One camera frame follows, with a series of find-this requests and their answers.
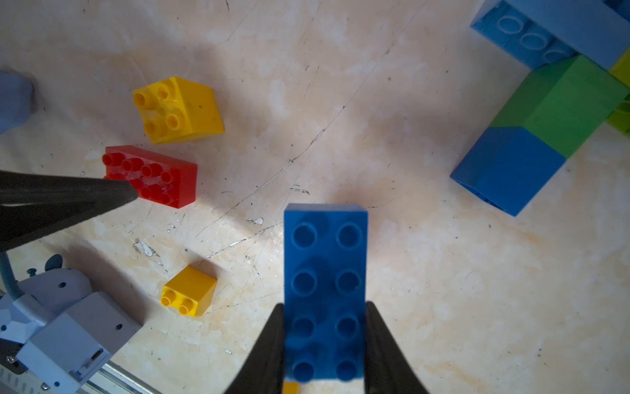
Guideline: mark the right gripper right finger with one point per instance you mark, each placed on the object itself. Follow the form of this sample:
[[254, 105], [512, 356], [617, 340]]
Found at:
[[385, 368]]

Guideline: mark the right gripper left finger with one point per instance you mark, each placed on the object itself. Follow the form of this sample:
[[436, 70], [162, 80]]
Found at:
[[263, 371]]

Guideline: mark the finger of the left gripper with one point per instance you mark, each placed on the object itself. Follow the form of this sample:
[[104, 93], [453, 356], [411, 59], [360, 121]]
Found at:
[[34, 206]]

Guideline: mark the green square lego brick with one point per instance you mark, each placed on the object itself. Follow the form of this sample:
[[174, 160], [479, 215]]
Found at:
[[563, 103]]

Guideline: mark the light blue long lego brick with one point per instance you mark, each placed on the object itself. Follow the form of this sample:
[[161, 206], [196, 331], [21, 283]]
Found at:
[[539, 33]]

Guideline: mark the yellow small lego brick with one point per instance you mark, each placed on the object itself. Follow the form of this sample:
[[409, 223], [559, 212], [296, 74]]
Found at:
[[291, 388]]

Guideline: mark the yellow square lego brick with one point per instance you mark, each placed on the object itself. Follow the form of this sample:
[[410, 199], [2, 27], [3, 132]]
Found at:
[[190, 292]]

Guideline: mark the red long lego brick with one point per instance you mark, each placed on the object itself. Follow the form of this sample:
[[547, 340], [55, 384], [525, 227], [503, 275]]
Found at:
[[157, 178]]

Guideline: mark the yellow tall lego brick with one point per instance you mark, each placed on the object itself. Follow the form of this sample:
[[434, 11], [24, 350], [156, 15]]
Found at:
[[178, 110]]

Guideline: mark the light blue charger with cable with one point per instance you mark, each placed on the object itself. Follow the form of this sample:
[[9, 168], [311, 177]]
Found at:
[[58, 327]]

